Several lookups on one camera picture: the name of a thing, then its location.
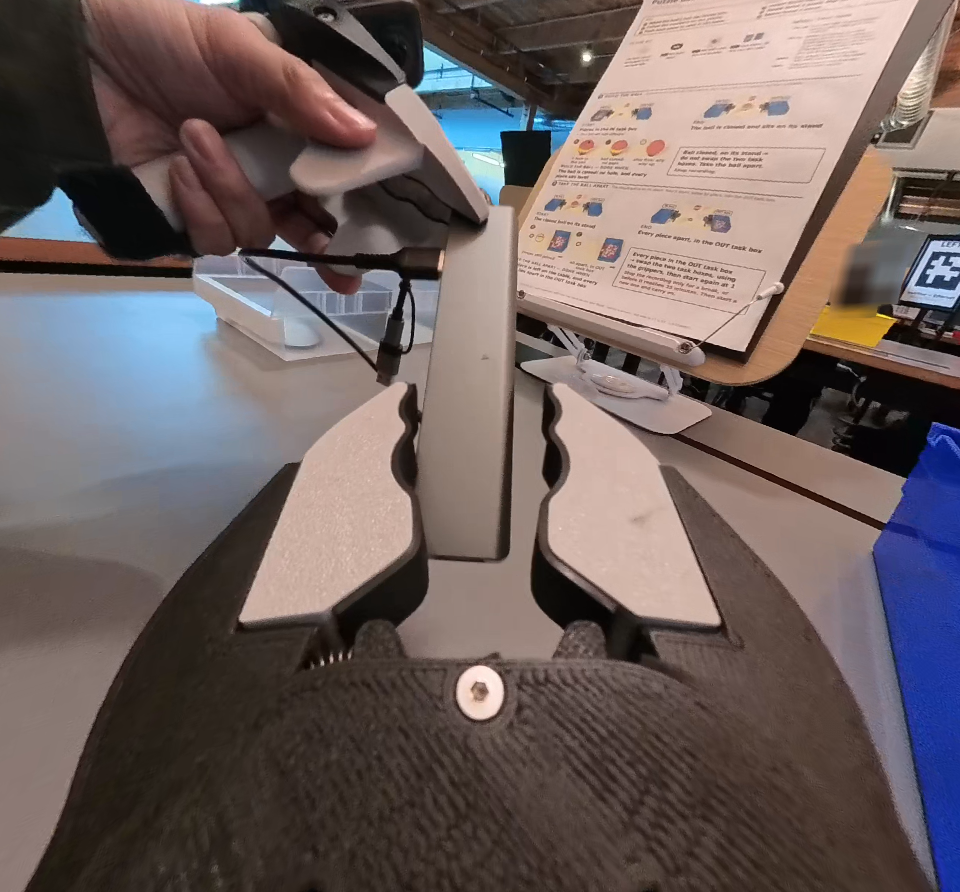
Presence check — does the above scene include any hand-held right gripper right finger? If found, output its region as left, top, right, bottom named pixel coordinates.
left=529, top=381, right=724, bottom=631

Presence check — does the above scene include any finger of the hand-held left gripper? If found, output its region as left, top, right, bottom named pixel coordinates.
left=381, top=81, right=494, bottom=227
left=322, top=176, right=453, bottom=295

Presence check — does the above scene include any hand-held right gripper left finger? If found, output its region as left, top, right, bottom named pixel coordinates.
left=237, top=381, right=430, bottom=629

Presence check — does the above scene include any thin black cable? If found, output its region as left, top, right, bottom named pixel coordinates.
left=238, top=255, right=415, bottom=388

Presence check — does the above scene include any clear plastic box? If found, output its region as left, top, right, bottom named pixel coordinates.
left=191, top=266, right=444, bottom=364

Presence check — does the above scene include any grey USB hub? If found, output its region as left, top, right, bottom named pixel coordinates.
left=414, top=204, right=521, bottom=563

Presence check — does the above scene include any blue plastic bin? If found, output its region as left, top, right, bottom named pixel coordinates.
left=872, top=421, right=960, bottom=892

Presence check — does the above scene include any grey desk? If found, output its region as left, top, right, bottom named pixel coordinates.
left=0, top=270, right=960, bottom=892

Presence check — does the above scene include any person's left hand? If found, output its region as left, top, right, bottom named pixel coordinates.
left=81, top=0, right=378, bottom=295

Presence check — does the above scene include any printed instruction sheet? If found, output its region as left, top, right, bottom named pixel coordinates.
left=517, top=0, right=946, bottom=353

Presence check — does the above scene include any yellow plastic bin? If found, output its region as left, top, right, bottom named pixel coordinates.
left=810, top=303, right=912, bottom=346

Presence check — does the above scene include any wooden document stand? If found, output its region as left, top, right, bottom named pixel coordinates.
left=498, top=0, right=960, bottom=437

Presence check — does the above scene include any black white marker sign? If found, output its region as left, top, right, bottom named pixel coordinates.
left=898, top=234, right=960, bottom=310

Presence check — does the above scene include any silver ventilation duct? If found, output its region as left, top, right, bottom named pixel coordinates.
left=892, top=30, right=948, bottom=132

